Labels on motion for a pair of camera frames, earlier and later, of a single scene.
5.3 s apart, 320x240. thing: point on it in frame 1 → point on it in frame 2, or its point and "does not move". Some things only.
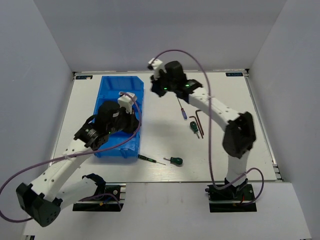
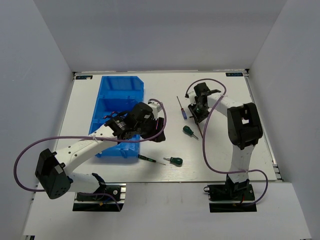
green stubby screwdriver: x=178 y=160 does not move
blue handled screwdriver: x=183 y=113 does not move
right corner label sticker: x=234 y=74 does not move
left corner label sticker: x=83 y=77 does not move
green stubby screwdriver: x=193 y=126 → x=188 y=131
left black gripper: x=133 y=122 → x=155 y=131
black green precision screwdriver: x=144 y=158 does not move
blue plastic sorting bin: x=110 y=88 does not move
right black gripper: x=156 y=81 → x=198 y=118
